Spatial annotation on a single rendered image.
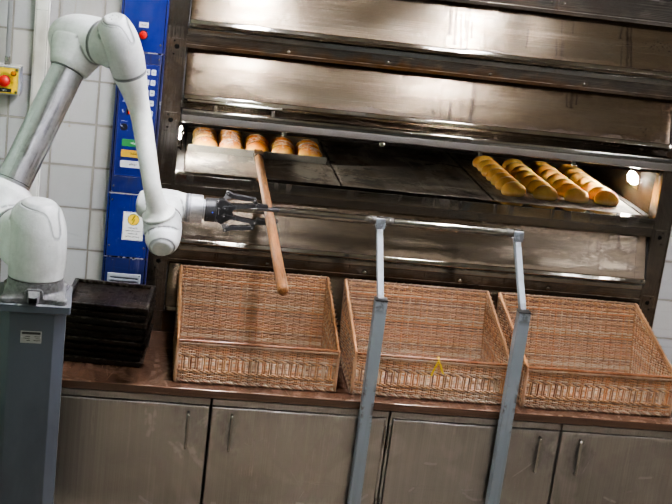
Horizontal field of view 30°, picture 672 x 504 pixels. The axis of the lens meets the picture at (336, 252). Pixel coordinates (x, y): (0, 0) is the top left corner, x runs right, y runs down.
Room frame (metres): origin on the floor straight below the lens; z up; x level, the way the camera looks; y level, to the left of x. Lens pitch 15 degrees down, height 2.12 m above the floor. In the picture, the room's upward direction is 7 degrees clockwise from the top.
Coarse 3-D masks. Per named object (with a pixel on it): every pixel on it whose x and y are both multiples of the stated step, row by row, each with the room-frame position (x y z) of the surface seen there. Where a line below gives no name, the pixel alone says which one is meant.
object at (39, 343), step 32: (0, 288) 3.39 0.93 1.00; (0, 320) 3.29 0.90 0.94; (32, 320) 3.29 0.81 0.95; (64, 320) 3.33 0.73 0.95; (0, 352) 3.29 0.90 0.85; (32, 352) 3.29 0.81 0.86; (0, 384) 3.28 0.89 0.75; (32, 384) 3.29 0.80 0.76; (0, 416) 3.28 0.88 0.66; (32, 416) 3.29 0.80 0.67; (0, 448) 3.28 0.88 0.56; (32, 448) 3.29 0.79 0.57; (0, 480) 3.27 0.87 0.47; (32, 480) 3.29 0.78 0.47
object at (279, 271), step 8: (256, 160) 4.69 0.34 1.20; (264, 168) 4.56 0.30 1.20; (264, 176) 4.39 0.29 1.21; (264, 184) 4.26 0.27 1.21; (264, 192) 4.14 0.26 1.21; (264, 200) 4.03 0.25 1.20; (272, 216) 3.82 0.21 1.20; (272, 224) 3.71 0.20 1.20; (272, 232) 3.62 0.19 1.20; (272, 240) 3.53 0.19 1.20; (272, 248) 3.45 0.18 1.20; (280, 248) 3.48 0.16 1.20; (272, 256) 3.39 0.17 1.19; (280, 256) 3.37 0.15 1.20; (280, 264) 3.28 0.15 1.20; (280, 272) 3.21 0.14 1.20; (280, 280) 3.14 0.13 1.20; (280, 288) 3.09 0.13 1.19; (288, 288) 3.10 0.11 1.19
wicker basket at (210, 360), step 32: (192, 288) 4.35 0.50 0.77; (224, 288) 4.37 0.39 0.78; (256, 288) 4.39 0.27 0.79; (320, 288) 4.43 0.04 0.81; (192, 320) 4.32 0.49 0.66; (224, 320) 4.34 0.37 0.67; (256, 320) 4.36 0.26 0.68; (320, 320) 4.40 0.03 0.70; (192, 352) 3.92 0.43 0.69; (224, 352) 3.93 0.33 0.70; (256, 352) 3.95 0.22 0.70; (288, 352) 3.96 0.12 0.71; (320, 352) 3.98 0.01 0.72; (224, 384) 3.93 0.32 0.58; (256, 384) 3.95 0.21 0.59; (288, 384) 3.96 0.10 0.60; (320, 384) 3.98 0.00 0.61
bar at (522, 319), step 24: (288, 216) 4.08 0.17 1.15; (312, 216) 4.09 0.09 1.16; (336, 216) 4.10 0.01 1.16; (360, 216) 4.11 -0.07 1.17; (384, 312) 3.90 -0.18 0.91; (528, 312) 3.97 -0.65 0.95; (504, 384) 3.99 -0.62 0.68; (360, 408) 3.91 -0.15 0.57; (504, 408) 3.96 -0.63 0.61; (360, 432) 3.89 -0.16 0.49; (504, 432) 3.96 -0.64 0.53; (360, 456) 3.89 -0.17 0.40; (504, 456) 3.96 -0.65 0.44; (360, 480) 3.90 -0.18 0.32
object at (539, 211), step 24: (288, 192) 4.45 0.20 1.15; (312, 192) 4.46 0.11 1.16; (336, 192) 4.47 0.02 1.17; (360, 192) 4.49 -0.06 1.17; (384, 192) 4.51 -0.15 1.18; (408, 192) 4.56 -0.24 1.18; (528, 216) 4.57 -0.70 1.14; (552, 216) 4.58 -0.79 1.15; (576, 216) 4.60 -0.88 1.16; (600, 216) 4.61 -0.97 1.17; (624, 216) 4.62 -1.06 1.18; (648, 216) 4.67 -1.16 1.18
